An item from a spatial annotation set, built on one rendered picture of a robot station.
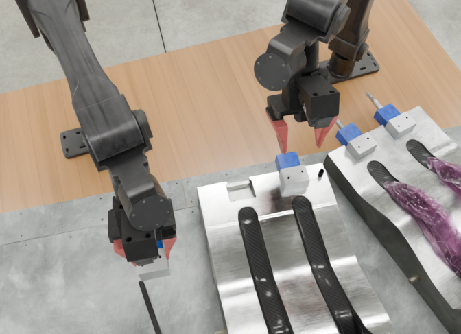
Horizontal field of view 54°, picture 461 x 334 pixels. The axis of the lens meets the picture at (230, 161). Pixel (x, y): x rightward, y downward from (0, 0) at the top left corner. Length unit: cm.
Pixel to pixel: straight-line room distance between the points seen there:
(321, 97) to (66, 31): 36
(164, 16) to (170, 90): 136
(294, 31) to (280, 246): 39
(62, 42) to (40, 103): 54
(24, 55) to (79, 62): 181
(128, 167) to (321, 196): 43
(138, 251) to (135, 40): 183
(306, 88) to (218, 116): 44
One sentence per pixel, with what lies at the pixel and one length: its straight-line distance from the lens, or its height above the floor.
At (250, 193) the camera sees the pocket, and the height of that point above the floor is 86.
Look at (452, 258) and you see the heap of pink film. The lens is 94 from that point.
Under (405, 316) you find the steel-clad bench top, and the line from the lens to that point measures 97.
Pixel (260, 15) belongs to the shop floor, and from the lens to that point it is 247.
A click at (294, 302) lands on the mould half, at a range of 81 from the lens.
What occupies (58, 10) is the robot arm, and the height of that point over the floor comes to 125.
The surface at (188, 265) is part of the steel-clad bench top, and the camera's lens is 93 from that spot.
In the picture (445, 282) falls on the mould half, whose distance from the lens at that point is 94.
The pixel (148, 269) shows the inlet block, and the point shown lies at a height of 96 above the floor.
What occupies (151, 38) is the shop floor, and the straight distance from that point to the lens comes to 237.
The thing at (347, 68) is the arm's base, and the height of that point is 84.
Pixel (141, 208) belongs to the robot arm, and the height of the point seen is 116.
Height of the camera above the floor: 169
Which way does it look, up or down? 61 degrees down
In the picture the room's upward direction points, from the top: 3 degrees clockwise
